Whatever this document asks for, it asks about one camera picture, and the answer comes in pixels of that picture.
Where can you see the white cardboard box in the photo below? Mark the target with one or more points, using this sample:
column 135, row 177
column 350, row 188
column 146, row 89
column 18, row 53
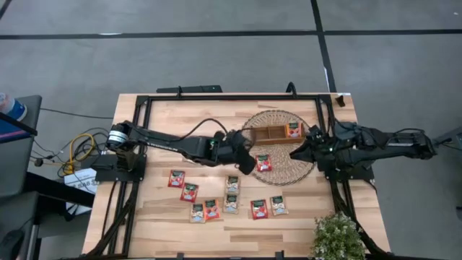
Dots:
column 83, row 178

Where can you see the green white potted plant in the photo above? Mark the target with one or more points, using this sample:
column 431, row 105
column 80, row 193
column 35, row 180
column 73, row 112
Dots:
column 337, row 238

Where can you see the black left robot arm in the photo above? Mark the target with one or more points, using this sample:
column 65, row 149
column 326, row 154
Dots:
column 195, row 148

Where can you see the round woven placemat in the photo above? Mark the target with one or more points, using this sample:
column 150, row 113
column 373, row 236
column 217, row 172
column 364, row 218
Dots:
column 285, row 173

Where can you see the black metal table frame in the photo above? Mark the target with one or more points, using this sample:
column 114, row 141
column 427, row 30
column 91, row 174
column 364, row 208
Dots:
column 234, row 97

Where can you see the black frame bracket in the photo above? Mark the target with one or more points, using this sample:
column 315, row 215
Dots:
column 180, row 256
column 279, row 255

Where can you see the black flat bar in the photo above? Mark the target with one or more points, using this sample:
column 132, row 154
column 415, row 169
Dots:
column 191, row 89

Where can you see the grey metal stand foot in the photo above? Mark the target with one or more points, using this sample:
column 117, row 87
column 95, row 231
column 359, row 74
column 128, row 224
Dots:
column 451, row 135

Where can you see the red tea packet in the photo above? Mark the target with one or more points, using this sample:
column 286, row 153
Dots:
column 189, row 193
column 259, row 209
column 264, row 163
column 176, row 179

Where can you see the blue white bottle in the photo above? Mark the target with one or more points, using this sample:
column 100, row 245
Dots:
column 12, row 108

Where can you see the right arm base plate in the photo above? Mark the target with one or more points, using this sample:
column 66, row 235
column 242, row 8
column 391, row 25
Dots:
column 361, row 176

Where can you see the black computer mouse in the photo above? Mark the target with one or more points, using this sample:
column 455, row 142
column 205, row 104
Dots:
column 11, row 245

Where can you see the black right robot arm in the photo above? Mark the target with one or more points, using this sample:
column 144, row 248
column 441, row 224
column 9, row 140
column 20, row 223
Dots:
column 397, row 144

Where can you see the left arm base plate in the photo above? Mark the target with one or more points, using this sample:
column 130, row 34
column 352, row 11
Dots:
column 119, row 177

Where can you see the black rod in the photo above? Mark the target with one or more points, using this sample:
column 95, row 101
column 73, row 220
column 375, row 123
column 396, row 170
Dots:
column 21, row 125

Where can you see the black clip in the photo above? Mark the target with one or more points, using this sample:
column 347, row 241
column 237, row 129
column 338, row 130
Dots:
column 340, row 101

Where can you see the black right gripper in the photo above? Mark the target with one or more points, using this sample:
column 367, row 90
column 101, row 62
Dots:
column 326, row 148

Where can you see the wooden divided tea box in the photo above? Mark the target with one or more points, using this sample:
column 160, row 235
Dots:
column 267, row 132

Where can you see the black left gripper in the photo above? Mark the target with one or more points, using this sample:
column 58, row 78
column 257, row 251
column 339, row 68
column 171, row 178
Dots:
column 231, row 150

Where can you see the blue flat folder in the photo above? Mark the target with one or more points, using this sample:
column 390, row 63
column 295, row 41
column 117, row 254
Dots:
column 9, row 131

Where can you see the grey side table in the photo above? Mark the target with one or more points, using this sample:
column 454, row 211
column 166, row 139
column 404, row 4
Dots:
column 21, row 162

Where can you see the black floor beam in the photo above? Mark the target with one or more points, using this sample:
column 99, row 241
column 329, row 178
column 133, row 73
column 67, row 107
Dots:
column 54, row 189

